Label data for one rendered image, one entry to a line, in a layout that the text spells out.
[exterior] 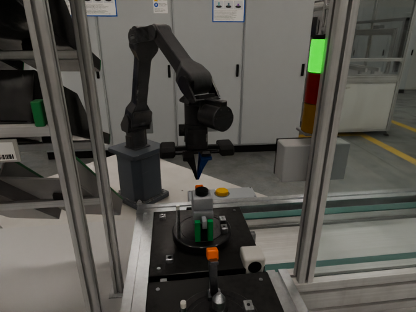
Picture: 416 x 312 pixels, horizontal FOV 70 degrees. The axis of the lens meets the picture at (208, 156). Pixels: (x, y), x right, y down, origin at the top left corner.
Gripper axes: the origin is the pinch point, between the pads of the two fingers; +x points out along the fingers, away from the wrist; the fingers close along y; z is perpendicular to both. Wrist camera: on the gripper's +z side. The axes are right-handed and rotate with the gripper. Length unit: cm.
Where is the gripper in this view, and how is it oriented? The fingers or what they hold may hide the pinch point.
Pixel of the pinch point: (197, 167)
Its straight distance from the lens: 78.4
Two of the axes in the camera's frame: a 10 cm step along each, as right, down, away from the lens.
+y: -9.9, 0.5, -1.2
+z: -1.3, -3.7, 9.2
